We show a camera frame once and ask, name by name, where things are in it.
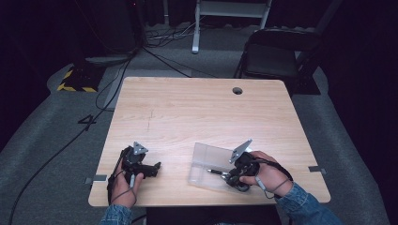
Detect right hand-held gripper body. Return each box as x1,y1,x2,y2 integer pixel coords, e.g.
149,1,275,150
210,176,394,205
227,138,261,186

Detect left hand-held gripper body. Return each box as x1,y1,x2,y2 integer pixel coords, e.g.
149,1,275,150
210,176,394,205
120,141,150,186

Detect transparent plastic pencil case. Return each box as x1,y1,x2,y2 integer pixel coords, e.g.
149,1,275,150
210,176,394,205
187,142,253,192

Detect person's right hand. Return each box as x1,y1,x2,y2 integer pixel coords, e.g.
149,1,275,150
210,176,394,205
238,150,295,199

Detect person's left hand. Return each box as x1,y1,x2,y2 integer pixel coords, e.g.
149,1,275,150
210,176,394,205
109,161,145,209

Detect grey tape strip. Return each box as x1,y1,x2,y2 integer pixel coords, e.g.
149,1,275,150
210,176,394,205
308,165,328,175
84,174,108,186

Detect black yellow striped base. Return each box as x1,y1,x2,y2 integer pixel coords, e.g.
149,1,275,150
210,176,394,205
56,64,106,94

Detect black folding chair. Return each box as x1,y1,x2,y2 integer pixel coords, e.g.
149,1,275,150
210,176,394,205
233,27,323,96

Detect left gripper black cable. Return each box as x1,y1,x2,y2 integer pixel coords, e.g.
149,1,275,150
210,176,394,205
106,146,130,205

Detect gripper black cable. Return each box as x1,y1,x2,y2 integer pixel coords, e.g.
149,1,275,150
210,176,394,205
106,146,130,205
253,157,295,200

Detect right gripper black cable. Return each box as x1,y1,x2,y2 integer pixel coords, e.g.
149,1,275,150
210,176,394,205
253,157,295,200

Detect long black floor cable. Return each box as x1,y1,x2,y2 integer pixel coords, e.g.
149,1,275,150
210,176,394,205
8,57,134,225

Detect thin black floor cable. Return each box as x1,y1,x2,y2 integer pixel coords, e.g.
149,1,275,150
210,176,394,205
141,46,220,79

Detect bundle of floor cables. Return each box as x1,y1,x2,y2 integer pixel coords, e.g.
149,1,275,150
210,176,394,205
144,22,203,49

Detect white metal desk frame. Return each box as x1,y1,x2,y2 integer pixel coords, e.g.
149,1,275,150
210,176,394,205
191,0,273,54

